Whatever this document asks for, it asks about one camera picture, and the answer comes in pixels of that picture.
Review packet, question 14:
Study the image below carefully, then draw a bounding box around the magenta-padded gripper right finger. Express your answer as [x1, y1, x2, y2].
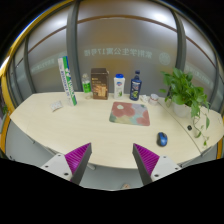
[132, 143, 183, 186]

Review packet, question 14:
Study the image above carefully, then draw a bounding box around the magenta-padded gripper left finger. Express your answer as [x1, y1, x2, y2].
[40, 142, 93, 186]

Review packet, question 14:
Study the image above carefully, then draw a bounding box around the blue computer mouse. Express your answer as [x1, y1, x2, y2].
[156, 131, 169, 148]

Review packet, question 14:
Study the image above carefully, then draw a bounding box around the floral print mouse pad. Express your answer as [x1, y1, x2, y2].
[108, 101, 151, 127]

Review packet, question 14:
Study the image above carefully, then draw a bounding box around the small white blister pack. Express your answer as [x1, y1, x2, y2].
[49, 100, 64, 113]

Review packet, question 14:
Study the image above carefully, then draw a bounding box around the small pink-labelled jar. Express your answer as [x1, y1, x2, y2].
[148, 93, 160, 106]

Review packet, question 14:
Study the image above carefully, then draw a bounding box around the crumpled white tissue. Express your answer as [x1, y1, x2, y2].
[139, 94, 150, 104]

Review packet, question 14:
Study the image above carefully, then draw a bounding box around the clear bottle green label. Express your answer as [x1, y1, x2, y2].
[81, 73, 93, 100]

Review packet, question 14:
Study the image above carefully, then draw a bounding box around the dark blue pump bottle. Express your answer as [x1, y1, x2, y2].
[129, 70, 143, 102]

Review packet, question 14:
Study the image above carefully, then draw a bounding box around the green plant white pot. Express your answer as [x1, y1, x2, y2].
[159, 67, 212, 148]

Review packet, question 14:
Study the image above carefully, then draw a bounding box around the white bottle blue cap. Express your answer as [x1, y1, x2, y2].
[113, 73, 126, 99]

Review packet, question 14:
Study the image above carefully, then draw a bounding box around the brown carton box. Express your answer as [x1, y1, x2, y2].
[90, 67, 110, 101]

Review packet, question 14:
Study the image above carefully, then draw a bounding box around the white green shuttlecock tube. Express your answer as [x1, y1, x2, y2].
[57, 55, 78, 107]

